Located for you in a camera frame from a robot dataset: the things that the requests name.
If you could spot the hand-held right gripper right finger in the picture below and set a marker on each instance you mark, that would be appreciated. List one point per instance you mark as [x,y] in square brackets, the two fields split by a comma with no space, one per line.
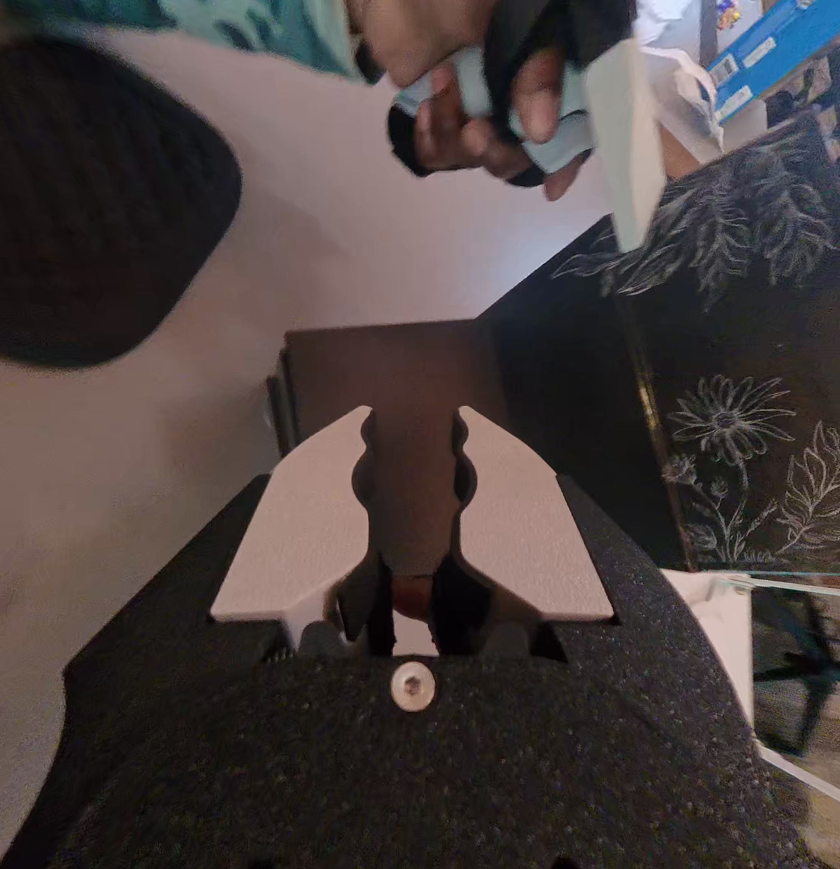
[528,536]

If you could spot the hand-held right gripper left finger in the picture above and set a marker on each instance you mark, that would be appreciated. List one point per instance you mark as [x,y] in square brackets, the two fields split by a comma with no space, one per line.
[297,536]

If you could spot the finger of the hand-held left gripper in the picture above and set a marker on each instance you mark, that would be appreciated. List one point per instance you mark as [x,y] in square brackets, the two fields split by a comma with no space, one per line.
[630,136]

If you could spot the black carton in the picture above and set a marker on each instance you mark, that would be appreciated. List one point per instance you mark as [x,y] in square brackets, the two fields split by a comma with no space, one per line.
[406,380]

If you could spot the black lego set box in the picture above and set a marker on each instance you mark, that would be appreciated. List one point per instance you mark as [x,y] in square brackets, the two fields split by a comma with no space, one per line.
[732,380]

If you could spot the person's left forearm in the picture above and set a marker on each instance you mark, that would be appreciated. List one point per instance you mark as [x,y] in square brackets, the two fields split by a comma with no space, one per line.
[257,20]

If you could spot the tall blue lego box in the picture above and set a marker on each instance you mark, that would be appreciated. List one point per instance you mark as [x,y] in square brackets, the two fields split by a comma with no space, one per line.
[780,47]

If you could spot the person's left hand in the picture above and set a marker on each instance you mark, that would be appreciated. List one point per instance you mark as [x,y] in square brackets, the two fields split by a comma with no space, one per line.
[420,34]

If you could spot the white plastic bags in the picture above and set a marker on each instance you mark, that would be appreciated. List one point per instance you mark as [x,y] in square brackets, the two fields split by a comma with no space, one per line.
[684,81]

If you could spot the black honeycomb cushion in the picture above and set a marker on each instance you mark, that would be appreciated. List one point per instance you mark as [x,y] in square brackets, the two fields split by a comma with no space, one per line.
[87,203]

